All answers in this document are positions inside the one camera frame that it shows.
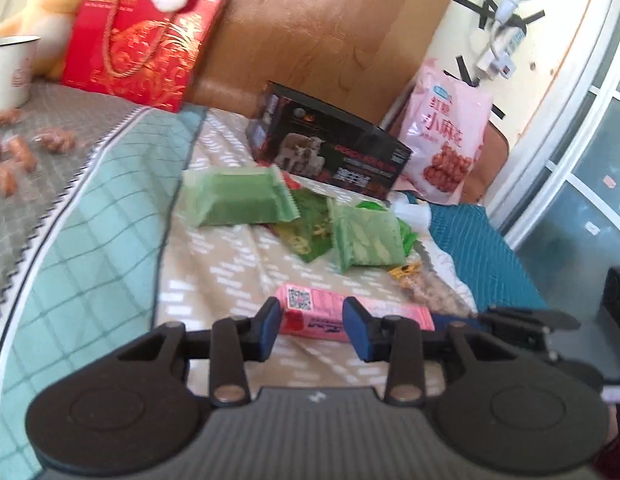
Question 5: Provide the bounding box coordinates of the peanut bag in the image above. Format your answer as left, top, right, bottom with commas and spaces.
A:
389, 262, 474, 318

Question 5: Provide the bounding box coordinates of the pink wafer snack pack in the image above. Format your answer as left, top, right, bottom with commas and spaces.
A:
275, 283, 435, 342

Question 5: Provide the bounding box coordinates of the small green snack pack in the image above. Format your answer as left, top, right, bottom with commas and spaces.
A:
327, 198, 418, 273

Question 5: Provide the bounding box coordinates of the green pea snack bag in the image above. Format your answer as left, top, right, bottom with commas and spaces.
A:
269, 188, 333, 263

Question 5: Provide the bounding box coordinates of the large light green snack pack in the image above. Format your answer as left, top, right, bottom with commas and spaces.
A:
182, 166, 300, 228

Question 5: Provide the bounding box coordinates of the teal patterned blanket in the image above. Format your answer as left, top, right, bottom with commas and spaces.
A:
421, 204, 548, 313

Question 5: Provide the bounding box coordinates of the beige patterned cloth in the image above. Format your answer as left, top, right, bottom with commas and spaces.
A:
154, 106, 481, 396

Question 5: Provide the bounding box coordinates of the brown cushion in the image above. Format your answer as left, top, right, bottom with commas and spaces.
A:
461, 122, 509, 205

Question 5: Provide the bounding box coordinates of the black sheep print box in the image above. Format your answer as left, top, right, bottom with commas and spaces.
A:
247, 82, 412, 200

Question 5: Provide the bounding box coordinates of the green grid grey blanket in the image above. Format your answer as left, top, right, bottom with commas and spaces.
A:
0, 82, 208, 479

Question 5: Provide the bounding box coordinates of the pink fried twist bag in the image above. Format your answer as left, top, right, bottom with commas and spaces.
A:
399, 60, 493, 206

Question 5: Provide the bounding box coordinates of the white power strip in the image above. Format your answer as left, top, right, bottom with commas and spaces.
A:
474, 16, 526, 80

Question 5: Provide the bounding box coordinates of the wooden pattern board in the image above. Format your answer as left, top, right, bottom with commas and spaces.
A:
186, 0, 451, 124

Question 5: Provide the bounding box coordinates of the red gift box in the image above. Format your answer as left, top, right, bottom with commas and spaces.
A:
60, 0, 227, 113

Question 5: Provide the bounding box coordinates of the white enamel mug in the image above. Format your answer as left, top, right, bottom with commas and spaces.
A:
0, 36, 40, 112

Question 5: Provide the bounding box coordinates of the yellow duck plush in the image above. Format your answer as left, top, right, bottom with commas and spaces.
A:
0, 0, 83, 80

